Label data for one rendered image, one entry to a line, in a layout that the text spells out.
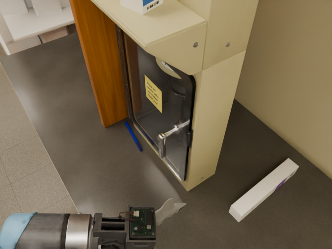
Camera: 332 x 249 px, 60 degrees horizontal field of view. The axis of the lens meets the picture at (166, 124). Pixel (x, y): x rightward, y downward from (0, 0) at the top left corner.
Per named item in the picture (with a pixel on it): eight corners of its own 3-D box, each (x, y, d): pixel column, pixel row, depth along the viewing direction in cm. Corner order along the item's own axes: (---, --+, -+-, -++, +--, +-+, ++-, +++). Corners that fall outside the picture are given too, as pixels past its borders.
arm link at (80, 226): (66, 262, 54) (73, 221, 60) (91, 262, 55) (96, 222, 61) (63, 246, 49) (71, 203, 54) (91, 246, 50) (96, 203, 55)
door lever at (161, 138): (178, 151, 76) (173, 145, 77) (180, 129, 69) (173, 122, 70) (161, 161, 74) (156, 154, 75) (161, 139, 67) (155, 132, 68)
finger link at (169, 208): (191, 194, 61) (158, 217, 56) (185, 208, 65) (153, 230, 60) (182, 184, 63) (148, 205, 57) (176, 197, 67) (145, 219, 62)
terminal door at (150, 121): (132, 118, 100) (118, 10, 70) (185, 183, 84) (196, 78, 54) (130, 119, 100) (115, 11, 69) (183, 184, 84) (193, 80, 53)
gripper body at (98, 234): (159, 243, 51) (89, 243, 49) (152, 261, 57) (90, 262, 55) (157, 204, 56) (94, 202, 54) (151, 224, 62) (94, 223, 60)
